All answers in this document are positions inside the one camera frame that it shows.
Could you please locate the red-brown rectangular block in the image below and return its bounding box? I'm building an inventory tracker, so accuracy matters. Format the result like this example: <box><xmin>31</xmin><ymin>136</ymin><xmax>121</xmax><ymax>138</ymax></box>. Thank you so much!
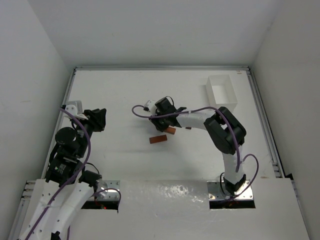
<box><xmin>164</xmin><ymin>127</ymin><xmax>176</xmax><ymax>135</ymax></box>
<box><xmin>149</xmin><ymin>134</ymin><xmax>168</xmax><ymax>144</ymax></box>

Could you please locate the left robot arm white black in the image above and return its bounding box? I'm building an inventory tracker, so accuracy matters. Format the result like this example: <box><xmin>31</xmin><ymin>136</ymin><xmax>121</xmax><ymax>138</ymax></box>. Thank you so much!
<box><xmin>18</xmin><ymin>104</ymin><xmax>107</xmax><ymax>240</ymax></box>

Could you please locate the metal base plate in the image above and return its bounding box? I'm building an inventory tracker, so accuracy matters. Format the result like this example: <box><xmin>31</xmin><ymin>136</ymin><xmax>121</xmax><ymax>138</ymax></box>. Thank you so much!
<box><xmin>95</xmin><ymin>180</ymin><xmax>120</xmax><ymax>201</ymax></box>
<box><xmin>206</xmin><ymin>180</ymin><xmax>254</xmax><ymax>201</ymax></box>

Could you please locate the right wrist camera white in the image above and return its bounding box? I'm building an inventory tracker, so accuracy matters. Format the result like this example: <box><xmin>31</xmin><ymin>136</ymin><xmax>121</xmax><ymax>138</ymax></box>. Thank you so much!
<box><xmin>144</xmin><ymin>100</ymin><xmax>157</xmax><ymax>114</ymax></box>

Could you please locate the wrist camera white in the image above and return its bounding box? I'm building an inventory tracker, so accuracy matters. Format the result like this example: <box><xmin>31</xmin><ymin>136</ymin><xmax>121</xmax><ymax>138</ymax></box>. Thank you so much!
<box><xmin>65</xmin><ymin>100</ymin><xmax>83</xmax><ymax>116</ymax></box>
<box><xmin>144</xmin><ymin>100</ymin><xmax>157</xmax><ymax>114</ymax></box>

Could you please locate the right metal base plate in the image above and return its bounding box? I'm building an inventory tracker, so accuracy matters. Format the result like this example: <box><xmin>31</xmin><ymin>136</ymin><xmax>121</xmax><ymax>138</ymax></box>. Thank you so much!
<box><xmin>206</xmin><ymin>180</ymin><xmax>254</xmax><ymax>201</ymax></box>

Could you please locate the white plastic box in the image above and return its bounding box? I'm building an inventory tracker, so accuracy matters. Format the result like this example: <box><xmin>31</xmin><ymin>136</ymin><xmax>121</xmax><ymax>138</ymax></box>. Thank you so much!
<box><xmin>205</xmin><ymin>74</ymin><xmax>238</xmax><ymax>112</ymax></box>

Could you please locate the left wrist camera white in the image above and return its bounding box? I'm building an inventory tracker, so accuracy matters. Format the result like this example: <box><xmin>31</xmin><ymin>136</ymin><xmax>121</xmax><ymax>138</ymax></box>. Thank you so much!
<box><xmin>65</xmin><ymin>100</ymin><xmax>83</xmax><ymax>116</ymax></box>

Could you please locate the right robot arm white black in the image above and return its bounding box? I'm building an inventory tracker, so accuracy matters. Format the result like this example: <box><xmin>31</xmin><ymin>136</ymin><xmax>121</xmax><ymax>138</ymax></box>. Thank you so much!
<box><xmin>143</xmin><ymin>97</ymin><xmax>247</xmax><ymax>196</ymax></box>

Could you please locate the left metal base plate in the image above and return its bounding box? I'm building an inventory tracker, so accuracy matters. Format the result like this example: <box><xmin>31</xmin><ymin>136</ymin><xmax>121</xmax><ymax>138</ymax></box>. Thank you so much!
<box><xmin>95</xmin><ymin>180</ymin><xmax>120</xmax><ymax>201</ymax></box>

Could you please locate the aluminium frame rail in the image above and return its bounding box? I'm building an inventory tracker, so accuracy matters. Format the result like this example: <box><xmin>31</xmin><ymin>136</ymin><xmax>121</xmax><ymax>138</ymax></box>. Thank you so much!
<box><xmin>65</xmin><ymin>67</ymin><xmax>283</xmax><ymax>180</ymax></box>

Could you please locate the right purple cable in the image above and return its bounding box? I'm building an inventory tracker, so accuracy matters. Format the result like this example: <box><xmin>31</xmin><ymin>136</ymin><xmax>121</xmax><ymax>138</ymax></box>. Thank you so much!
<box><xmin>131</xmin><ymin>104</ymin><xmax>260</xmax><ymax>201</ymax></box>

